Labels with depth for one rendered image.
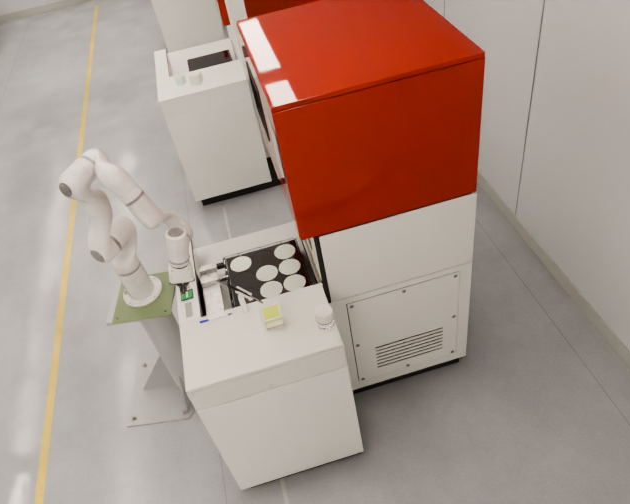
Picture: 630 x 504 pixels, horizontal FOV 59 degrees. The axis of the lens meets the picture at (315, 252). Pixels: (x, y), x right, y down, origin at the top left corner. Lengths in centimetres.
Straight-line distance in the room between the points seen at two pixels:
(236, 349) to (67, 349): 194
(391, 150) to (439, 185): 29
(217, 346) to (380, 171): 94
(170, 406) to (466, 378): 167
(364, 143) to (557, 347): 186
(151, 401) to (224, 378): 132
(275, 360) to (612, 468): 171
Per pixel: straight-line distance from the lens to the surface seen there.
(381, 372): 304
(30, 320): 435
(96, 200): 236
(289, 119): 189
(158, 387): 349
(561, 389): 327
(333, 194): 210
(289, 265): 258
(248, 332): 229
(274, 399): 235
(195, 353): 230
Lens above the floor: 270
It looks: 43 degrees down
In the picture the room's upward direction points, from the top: 12 degrees counter-clockwise
